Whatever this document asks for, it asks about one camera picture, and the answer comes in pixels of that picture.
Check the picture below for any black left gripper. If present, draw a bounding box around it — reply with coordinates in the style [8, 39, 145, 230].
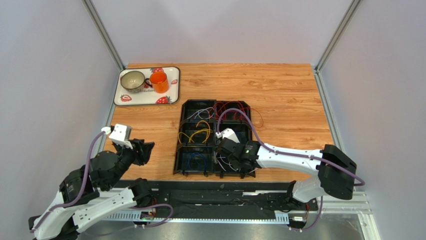
[105, 137, 156, 189]

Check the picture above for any yellow cable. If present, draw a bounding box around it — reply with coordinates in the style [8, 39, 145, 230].
[177, 120, 213, 145]

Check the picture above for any blue cable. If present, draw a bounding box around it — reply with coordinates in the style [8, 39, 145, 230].
[184, 152, 209, 171]

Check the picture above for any red cable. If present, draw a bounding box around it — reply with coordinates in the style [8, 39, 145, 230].
[212, 101, 264, 129]

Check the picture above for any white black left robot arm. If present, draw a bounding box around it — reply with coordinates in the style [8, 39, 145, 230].
[28, 138, 155, 240]

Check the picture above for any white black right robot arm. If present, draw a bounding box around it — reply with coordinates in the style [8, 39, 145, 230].
[217, 137, 357, 205]

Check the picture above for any white strawberry serving tray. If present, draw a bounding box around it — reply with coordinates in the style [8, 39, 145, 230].
[114, 66, 181, 106]

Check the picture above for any black compartment organizer tray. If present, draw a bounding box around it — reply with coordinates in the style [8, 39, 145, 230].
[173, 99, 256, 179]

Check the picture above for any grey ceramic mug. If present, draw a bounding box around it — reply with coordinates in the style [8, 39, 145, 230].
[120, 71, 151, 93]

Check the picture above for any orange translucent cup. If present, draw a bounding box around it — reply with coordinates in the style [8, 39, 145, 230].
[149, 71, 169, 94]

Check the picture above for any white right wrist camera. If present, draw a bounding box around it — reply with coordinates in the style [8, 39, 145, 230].
[215, 128, 240, 143]

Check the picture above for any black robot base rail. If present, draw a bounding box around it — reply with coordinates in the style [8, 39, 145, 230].
[148, 180, 319, 220]

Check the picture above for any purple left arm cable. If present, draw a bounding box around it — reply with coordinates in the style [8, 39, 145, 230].
[30, 130, 107, 234]

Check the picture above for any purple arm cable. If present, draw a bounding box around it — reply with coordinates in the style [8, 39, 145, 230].
[216, 107, 366, 232]
[30, 130, 107, 234]

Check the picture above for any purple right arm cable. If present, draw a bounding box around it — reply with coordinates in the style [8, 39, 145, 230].
[216, 107, 366, 232]

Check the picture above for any aluminium frame post left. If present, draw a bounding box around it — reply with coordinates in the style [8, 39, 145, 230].
[81, 0, 126, 71]

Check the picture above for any aluminium frame post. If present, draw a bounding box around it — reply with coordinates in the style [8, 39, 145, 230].
[81, 0, 126, 71]
[314, 0, 363, 73]

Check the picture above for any aluminium frame post right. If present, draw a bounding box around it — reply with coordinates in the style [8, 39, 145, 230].
[314, 0, 363, 73]

